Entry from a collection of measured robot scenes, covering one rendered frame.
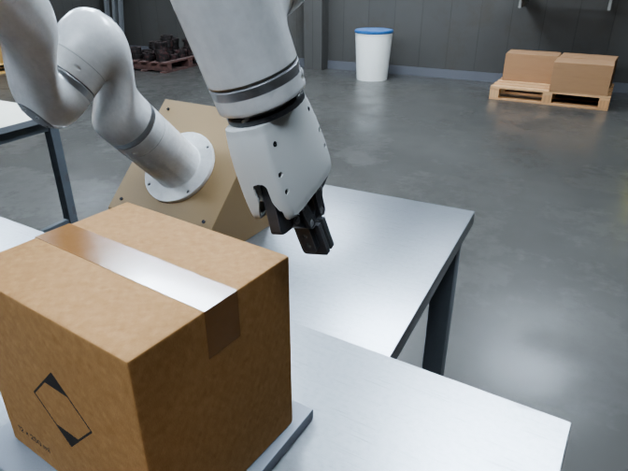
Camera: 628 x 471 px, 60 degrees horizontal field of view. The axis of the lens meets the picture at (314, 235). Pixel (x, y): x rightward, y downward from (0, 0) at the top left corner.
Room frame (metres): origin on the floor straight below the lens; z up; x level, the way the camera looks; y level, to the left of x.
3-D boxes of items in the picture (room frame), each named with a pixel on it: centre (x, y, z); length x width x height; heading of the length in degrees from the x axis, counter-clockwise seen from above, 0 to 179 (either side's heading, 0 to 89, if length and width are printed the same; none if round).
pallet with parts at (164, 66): (9.09, 2.33, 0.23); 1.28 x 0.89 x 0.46; 153
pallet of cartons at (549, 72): (6.68, -2.89, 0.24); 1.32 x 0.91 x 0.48; 63
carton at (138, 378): (0.56, 0.22, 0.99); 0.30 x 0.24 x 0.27; 56
